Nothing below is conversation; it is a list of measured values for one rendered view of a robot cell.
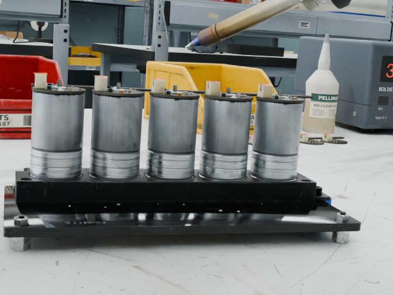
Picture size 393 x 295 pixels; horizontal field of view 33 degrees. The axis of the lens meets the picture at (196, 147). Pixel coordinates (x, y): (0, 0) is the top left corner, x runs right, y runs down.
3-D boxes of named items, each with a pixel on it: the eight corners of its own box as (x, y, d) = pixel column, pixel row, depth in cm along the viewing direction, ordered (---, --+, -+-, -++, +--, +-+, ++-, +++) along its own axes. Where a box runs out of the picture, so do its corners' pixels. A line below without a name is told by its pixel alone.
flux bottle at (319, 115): (321, 134, 67) (331, 33, 65) (294, 129, 69) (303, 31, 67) (340, 132, 69) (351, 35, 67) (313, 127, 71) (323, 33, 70)
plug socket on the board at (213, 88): (224, 96, 33) (225, 82, 33) (207, 95, 33) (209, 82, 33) (219, 94, 34) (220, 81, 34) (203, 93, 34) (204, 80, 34)
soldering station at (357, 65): (451, 136, 72) (464, 47, 71) (362, 135, 68) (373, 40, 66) (368, 116, 86) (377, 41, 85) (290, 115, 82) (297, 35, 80)
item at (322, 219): (296, 205, 38) (299, 185, 38) (360, 246, 31) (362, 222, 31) (3, 206, 33) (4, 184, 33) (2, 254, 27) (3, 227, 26)
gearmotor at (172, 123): (198, 198, 33) (205, 95, 32) (149, 198, 32) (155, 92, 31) (185, 186, 35) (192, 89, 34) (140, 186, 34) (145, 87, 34)
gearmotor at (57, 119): (83, 198, 31) (88, 89, 30) (30, 198, 31) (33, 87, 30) (78, 186, 34) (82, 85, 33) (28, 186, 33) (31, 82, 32)
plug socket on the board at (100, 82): (112, 91, 32) (113, 77, 31) (94, 91, 31) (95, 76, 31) (110, 89, 32) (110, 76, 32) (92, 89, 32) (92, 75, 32)
